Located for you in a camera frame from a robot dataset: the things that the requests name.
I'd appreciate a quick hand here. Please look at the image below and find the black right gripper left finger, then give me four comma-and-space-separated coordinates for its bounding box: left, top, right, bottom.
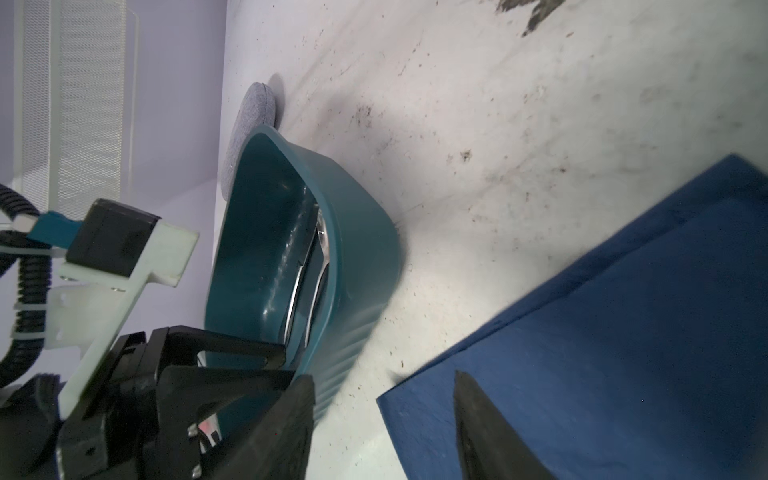
203, 375, 315, 480

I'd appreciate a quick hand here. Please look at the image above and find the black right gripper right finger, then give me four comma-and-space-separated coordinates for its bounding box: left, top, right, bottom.
453, 371, 554, 479

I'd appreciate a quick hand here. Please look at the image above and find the teal plastic utensil tray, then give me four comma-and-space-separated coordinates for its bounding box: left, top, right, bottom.
204, 126, 403, 419

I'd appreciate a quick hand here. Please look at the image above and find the white mesh two-tier shelf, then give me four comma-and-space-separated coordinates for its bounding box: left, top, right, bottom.
12, 1, 139, 220

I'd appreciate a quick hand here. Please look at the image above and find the dark blue paper napkin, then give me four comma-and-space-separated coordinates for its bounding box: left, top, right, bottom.
377, 155, 767, 479

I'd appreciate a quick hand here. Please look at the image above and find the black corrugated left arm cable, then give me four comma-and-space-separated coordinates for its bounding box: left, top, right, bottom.
0, 182, 55, 388

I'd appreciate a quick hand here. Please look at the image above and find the silver metal fork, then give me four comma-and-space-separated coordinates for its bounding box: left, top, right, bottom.
281, 208, 330, 350

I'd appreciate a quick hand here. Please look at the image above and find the grey oval stone pad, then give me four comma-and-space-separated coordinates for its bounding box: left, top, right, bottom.
219, 82, 277, 201

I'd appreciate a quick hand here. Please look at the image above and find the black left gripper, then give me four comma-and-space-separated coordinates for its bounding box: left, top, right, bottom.
1, 326, 295, 479

